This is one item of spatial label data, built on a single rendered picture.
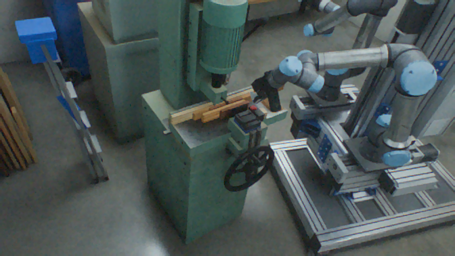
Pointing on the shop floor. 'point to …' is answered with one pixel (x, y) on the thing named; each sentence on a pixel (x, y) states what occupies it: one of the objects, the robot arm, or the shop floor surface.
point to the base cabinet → (191, 187)
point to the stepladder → (47, 44)
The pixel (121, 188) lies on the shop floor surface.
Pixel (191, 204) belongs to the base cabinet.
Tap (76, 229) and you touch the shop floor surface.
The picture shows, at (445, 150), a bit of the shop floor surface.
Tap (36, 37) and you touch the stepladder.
